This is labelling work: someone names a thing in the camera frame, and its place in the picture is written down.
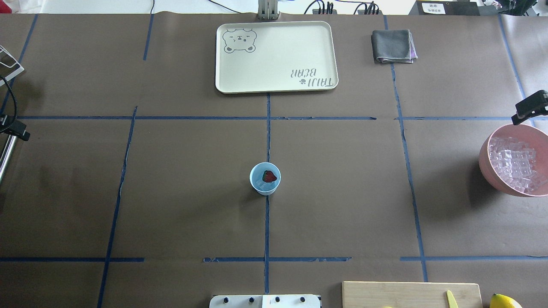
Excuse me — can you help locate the orange power strip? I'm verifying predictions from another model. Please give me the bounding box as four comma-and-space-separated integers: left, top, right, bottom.
304, 0, 382, 15

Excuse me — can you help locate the pile of clear ice cubes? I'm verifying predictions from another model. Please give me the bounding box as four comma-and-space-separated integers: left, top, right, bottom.
488, 137, 547, 194

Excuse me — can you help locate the yellow-green plastic knife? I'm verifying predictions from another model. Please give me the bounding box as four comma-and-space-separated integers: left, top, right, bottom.
446, 290, 459, 308

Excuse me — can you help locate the folded grey cloth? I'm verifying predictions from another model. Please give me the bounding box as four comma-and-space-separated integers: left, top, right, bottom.
371, 29, 418, 64

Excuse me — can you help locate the black box device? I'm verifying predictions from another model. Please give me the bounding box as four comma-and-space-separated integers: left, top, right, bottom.
408, 0, 481, 16

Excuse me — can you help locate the light blue cup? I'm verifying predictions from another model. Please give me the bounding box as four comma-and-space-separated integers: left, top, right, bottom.
249, 162, 281, 195

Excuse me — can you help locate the cream bear tray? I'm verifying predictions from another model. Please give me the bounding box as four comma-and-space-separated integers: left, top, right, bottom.
215, 21, 339, 94

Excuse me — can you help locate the yellow lemon left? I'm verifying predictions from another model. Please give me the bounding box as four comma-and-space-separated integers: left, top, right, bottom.
489, 293, 522, 308

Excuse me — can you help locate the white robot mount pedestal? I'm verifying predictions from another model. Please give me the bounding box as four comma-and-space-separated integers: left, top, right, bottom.
209, 294, 322, 308

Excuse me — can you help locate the pink bowl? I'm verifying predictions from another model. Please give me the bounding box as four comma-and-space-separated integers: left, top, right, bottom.
478, 124, 548, 197

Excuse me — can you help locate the metal muddler with black tip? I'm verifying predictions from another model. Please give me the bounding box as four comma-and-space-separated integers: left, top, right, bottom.
0, 135, 18, 183

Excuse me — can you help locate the white cup rack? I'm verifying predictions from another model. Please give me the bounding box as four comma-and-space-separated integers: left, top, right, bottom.
0, 45, 25, 86

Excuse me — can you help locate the red strawberry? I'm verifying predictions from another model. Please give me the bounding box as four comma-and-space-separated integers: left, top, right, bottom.
262, 170, 277, 183

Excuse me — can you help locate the aluminium frame post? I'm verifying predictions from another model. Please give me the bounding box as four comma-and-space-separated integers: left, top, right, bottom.
258, 0, 280, 20

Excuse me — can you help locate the wooden cutting board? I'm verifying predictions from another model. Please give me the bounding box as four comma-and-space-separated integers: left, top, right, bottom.
341, 281, 483, 308

